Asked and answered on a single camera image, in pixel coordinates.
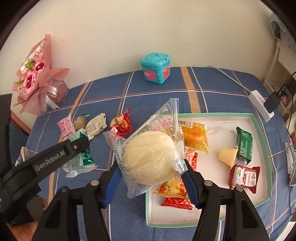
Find white wooden chair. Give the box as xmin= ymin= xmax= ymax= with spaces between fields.
xmin=263 ymin=39 xmax=296 ymax=98

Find pink swiss roll packet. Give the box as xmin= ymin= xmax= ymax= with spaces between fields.
xmin=57 ymin=114 xmax=76 ymax=138

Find yellow bread packet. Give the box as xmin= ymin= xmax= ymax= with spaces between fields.
xmin=154 ymin=177 xmax=189 ymax=199

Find yellow orange snack bag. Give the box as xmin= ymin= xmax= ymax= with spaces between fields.
xmin=180 ymin=121 xmax=209 ymax=154

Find cookie in clear green wrapper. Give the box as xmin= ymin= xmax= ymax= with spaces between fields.
xmin=73 ymin=113 xmax=91 ymax=131

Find pink glass vase box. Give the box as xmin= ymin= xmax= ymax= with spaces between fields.
xmin=45 ymin=78 xmax=69 ymax=110

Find blue plaid tablecloth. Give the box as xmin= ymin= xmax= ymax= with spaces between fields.
xmin=26 ymin=67 xmax=295 ymax=240

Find pink flower bouquet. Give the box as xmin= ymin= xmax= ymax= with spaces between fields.
xmin=12 ymin=34 xmax=70 ymax=115

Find beige white snack packet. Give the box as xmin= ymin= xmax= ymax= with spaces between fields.
xmin=85 ymin=113 xmax=107 ymax=140

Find green white wafer packet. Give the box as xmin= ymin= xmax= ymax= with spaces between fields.
xmin=63 ymin=128 xmax=96 ymax=178

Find crumpled blue white wrapper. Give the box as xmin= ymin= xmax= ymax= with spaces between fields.
xmin=15 ymin=147 xmax=37 ymax=166

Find red white milk biscuit packet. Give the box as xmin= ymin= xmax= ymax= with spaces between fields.
xmin=228 ymin=164 xmax=260 ymax=194

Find orange jelly cup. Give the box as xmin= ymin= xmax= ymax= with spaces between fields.
xmin=218 ymin=148 xmax=238 ymax=168

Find black charger plug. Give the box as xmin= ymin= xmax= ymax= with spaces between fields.
xmin=264 ymin=91 xmax=281 ymax=113

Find red crinkly snack packet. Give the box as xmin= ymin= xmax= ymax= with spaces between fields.
xmin=109 ymin=108 xmax=132 ymax=137

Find white tray green rim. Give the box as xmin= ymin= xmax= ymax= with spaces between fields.
xmin=145 ymin=113 xmax=272 ymax=228

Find long red snack packet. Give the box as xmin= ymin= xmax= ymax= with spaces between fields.
xmin=161 ymin=152 xmax=198 ymax=210

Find white power strip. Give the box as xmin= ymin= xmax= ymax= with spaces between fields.
xmin=248 ymin=90 xmax=274 ymax=122

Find black charger cable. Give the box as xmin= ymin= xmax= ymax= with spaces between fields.
xmin=278 ymin=71 xmax=296 ymax=209

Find green snack packet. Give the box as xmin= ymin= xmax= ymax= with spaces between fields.
xmin=236 ymin=126 xmax=253 ymax=164

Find clear bagged round bread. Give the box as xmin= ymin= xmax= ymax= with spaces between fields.
xmin=104 ymin=98 xmax=188 ymax=198

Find teal toy house box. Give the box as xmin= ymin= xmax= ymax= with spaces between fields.
xmin=140 ymin=53 xmax=171 ymax=85

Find phone on white stand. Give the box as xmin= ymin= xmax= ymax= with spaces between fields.
xmin=285 ymin=143 xmax=296 ymax=186

